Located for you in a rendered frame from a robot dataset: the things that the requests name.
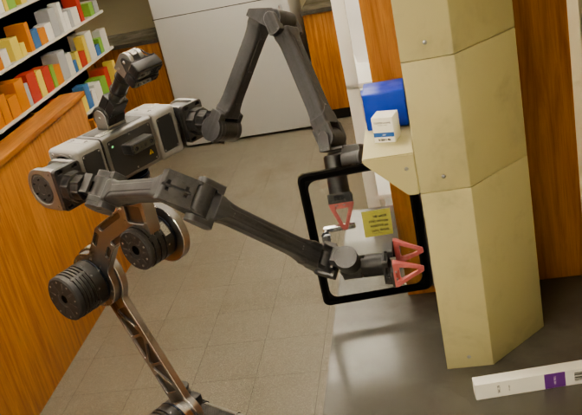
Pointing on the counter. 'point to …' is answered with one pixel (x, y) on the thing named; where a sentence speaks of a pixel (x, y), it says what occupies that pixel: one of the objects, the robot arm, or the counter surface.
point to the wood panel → (548, 256)
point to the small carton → (385, 126)
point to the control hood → (393, 159)
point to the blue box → (384, 100)
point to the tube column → (448, 14)
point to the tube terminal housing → (476, 197)
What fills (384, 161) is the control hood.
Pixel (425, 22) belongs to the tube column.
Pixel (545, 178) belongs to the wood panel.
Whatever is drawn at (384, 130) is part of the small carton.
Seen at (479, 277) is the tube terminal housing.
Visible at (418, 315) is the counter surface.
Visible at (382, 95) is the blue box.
